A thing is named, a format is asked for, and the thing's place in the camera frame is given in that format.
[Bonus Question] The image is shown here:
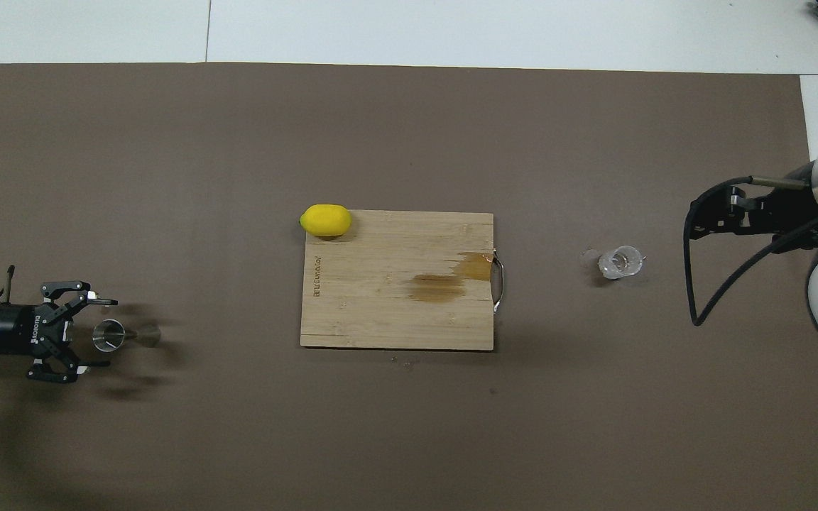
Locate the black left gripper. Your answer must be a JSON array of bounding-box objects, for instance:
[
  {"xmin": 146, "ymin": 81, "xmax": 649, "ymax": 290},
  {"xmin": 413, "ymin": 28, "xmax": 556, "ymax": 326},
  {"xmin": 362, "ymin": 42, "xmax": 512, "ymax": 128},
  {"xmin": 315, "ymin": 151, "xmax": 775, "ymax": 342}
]
[{"xmin": 0, "ymin": 280, "xmax": 119, "ymax": 385}]

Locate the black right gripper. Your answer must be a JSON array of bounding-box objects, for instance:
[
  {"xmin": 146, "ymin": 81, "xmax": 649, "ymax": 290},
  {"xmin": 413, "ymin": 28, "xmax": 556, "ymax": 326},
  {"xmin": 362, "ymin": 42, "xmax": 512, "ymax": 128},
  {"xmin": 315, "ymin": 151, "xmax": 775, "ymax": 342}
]
[{"xmin": 689, "ymin": 163, "xmax": 818, "ymax": 255}]

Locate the steel jigger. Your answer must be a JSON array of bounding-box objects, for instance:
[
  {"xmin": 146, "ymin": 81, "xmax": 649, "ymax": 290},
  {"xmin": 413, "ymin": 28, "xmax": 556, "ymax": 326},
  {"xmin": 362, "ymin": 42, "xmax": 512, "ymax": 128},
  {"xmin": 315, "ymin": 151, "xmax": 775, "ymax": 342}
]
[{"xmin": 92, "ymin": 319, "xmax": 162, "ymax": 353}]

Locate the clear plastic cup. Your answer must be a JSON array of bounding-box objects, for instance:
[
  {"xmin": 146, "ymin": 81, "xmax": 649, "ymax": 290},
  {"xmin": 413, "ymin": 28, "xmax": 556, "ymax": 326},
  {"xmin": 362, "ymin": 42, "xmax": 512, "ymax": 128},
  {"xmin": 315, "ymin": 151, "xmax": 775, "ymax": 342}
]
[{"xmin": 597, "ymin": 245, "xmax": 645, "ymax": 280}]

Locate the brown table mat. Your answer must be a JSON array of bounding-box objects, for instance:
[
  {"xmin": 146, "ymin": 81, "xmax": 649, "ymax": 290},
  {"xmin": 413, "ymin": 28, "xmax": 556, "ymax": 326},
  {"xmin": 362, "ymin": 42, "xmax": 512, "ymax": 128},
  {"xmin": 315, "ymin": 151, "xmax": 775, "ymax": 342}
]
[{"xmin": 0, "ymin": 62, "xmax": 818, "ymax": 511}]

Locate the yellow lemon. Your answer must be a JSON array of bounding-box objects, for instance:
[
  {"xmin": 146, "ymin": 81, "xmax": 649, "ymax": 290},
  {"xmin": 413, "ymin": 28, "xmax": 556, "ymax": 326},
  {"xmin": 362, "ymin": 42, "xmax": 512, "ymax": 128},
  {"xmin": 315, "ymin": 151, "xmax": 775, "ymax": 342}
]
[{"xmin": 300, "ymin": 204, "xmax": 352, "ymax": 237}]

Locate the wooden cutting board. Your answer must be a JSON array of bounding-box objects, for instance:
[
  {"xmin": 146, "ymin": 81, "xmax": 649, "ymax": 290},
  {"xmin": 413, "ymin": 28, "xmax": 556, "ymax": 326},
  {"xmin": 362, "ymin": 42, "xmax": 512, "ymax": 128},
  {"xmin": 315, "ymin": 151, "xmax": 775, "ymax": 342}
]
[{"xmin": 300, "ymin": 210, "xmax": 506, "ymax": 351}]

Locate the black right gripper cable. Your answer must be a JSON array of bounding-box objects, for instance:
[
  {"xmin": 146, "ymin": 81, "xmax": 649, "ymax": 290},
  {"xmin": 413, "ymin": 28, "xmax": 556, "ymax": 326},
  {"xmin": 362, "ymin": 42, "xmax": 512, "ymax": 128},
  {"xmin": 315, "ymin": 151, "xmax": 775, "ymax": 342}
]
[{"xmin": 684, "ymin": 176, "xmax": 818, "ymax": 327}]

